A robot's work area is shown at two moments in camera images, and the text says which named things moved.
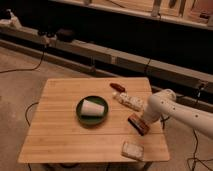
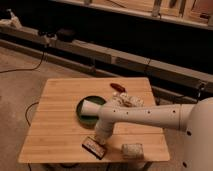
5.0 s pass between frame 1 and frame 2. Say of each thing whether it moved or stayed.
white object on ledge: stayed
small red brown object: stayed
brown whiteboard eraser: moved
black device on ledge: stayed
